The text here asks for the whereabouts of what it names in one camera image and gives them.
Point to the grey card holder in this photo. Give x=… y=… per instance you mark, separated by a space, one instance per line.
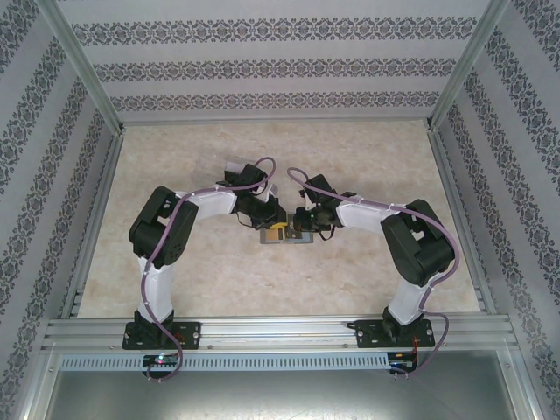
x=304 y=238

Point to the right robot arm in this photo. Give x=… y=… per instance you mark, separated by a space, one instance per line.
x=420 y=245

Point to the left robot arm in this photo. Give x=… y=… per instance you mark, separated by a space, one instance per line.
x=162 y=227

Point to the white card with black stripe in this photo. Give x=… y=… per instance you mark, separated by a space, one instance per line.
x=234 y=166

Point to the right circuit board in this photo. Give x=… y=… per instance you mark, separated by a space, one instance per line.
x=402 y=362

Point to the circuit board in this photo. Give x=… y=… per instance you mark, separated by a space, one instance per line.
x=402 y=362
x=161 y=360

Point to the grey metal panel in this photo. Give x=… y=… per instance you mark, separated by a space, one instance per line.
x=280 y=398

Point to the left circuit board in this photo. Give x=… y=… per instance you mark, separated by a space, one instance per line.
x=161 y=360

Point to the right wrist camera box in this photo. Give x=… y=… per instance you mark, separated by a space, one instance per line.
x=311 y=200

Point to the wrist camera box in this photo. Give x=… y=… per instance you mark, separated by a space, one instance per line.
x=269 y=194
x=311 y=200

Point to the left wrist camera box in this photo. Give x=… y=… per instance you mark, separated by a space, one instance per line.
x=269 y=194

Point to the aluminium mounting rail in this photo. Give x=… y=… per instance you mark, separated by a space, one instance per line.
x=280 y=334

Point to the aluminium table side rail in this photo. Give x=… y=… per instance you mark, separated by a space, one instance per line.
x=101 y=197
x=443 y=175

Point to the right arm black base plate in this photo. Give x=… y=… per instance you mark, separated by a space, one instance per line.
x=367 y=334

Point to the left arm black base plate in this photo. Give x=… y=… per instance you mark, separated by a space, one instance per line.
x=190 y=334

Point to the aluminium frame post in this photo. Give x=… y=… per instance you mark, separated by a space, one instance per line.
x=87 y=70
x=466 y=70

